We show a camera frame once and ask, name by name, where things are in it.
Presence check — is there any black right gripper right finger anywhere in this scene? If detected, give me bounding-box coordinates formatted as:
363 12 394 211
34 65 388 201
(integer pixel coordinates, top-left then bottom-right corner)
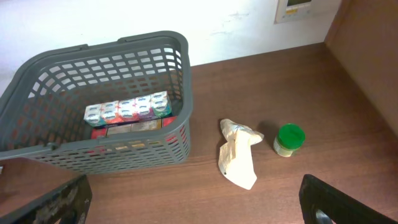
298 174 397 224

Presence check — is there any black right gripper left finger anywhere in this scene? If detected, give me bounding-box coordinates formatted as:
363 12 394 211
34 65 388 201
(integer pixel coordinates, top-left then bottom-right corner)
1 175 93 224

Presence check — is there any multicolour tissue pocket pack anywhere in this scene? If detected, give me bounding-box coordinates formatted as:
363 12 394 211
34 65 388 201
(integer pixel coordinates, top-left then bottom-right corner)
83 91 172 127

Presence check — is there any green lidded small jar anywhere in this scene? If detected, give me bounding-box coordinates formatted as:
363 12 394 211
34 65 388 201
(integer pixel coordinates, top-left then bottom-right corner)
273 123 305 157

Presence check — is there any crumpled cream plastic bag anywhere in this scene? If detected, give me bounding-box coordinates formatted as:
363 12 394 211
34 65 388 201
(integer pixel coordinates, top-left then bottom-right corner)
218 119 264 190

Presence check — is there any grey plastic mesh basket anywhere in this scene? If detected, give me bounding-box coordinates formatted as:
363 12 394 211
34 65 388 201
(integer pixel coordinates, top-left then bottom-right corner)
1 31 193 174

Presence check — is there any brown wooden side panel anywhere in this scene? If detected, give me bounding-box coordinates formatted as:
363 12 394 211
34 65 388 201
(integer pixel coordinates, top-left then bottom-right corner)
325 0 397 132

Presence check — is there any white wall control panel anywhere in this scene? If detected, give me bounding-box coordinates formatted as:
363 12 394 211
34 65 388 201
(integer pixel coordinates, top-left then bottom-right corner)
274 0 343 24

